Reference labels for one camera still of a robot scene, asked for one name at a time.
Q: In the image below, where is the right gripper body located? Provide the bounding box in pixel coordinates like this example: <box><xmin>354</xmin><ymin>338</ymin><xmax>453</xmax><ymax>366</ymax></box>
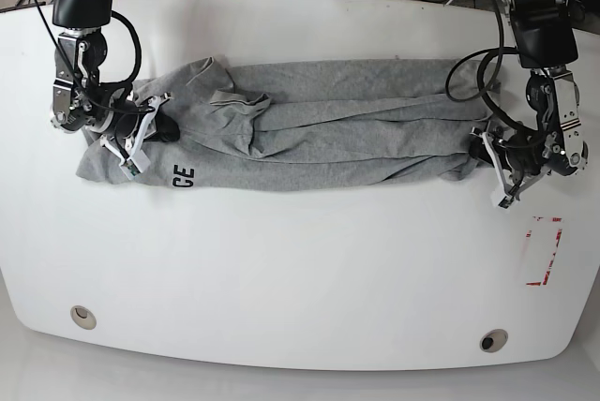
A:
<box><xmin>100</xmin><ymin>92</ymin><xmax>173</xmax><ymax>164</ymax></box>

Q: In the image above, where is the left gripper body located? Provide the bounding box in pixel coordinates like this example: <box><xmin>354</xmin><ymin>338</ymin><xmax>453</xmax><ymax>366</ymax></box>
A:
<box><xmin>470</xmin><ymin>126</ymin><xmax>552</xmax><ymax>200</ymax></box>

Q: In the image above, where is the grey t-shirt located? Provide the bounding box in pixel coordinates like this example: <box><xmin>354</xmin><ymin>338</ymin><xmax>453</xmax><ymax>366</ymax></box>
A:
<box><xmin>76</xmin><ymin>54</ymin><xmax>502</xmax><ymax>192</ymax></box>

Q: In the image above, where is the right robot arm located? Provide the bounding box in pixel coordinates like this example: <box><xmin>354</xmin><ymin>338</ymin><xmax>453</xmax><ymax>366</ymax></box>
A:
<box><xmin>52</xmin><ymin>0</ymin><xmax>180</xmax><ymax>173</ymax></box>

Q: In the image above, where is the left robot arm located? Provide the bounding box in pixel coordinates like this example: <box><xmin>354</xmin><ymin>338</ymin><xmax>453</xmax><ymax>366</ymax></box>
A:
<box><xmin>472</xmin><ymin>0</ymin><xmax>589</xmax><ymax>209</ymax></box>

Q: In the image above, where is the red tape rectangle marking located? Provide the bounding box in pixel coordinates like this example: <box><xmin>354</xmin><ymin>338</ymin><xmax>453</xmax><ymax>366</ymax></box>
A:
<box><xmin>517</xmin><ymin>216</ymin><xmax>564</xmax><ymax>287</ymax></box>

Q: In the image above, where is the right table grommet hole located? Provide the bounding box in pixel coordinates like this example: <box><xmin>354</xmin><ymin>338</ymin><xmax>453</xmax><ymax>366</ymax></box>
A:
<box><xmin>479</xmin><ymin>329</ymin><xmax>508</xmax><ymax>353</ymax></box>

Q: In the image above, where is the table grommet hole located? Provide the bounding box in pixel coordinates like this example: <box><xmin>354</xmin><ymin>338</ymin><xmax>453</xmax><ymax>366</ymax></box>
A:
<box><xmin>479</xmin><ymin>329</ymin><xmax>508</xmax><ymax>353</ymax></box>
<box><xmin>70</xmin><ymin>305</ymin><xmax>98</xmax><ymax>331</ymax></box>

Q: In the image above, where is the left table grommet hole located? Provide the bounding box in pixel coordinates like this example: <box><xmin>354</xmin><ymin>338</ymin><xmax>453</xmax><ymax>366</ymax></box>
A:
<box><xmin>70</xmin><ymin>305</ymin><xmax>98</xmax><ymax>331</ymax></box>

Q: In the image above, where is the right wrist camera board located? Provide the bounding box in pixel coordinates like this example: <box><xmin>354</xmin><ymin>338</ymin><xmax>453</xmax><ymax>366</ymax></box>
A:
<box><xmin>119</xmin><ymin>152</ymin><xmax>151</xmax><ymax>181</ymax></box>

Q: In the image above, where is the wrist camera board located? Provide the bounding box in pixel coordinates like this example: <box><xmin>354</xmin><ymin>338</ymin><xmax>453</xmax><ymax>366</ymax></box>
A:
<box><xmin>490</xmin><ymin>187</ymin><xmax>515</xmax><ymax>209</ymax></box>
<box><xmin>119</xmin><ymin>152</ymin><xmax>151</xmax><ymax>181</ymax></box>

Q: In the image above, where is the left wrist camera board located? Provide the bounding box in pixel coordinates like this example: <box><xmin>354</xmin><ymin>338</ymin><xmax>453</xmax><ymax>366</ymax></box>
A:
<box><xmin>490</xmin><ymin>187</ymin><xmax>515</xmax><ymax>209</ymax></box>

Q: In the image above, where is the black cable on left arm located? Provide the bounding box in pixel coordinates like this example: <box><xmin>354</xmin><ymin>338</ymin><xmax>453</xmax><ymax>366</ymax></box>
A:
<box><xmin>444</xmin><ymin>0</ymin><xmax>540</xmax><ymax>140</ymax></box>

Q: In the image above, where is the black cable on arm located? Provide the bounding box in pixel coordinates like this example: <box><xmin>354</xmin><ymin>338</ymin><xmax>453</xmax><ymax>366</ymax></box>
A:
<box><xmin>16</xmin><ymin>0</ymin><xmax>144</xmax><ymax>114</ymax></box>
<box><xmin>444</xmin><ymin>0</ymin><xmax>540</xmax><ymax>140</ymax></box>

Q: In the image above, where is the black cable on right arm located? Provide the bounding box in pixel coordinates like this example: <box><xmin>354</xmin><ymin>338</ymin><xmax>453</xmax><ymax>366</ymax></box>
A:
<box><xmin>16</xmin><ymin>0</ymin><xmax>144</xmax><ymax>114</ymax></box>

